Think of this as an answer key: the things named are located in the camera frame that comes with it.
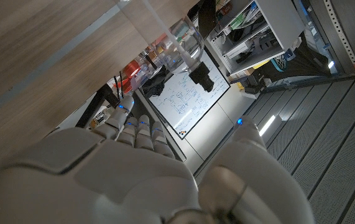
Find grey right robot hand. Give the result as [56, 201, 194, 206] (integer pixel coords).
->
[0, 95, 317, 224]

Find red tape roll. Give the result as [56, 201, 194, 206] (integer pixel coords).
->
[123, 60, 141, 79]

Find white shelf cabinet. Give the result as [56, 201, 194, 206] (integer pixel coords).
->
[206, 0, 306, 76]

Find clear dispenser bottle black pump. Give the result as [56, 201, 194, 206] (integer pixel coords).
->
[114, 0, 216, 93]

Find whiteboard with drawings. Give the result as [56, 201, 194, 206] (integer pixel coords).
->
[147, 46, 231, 140]

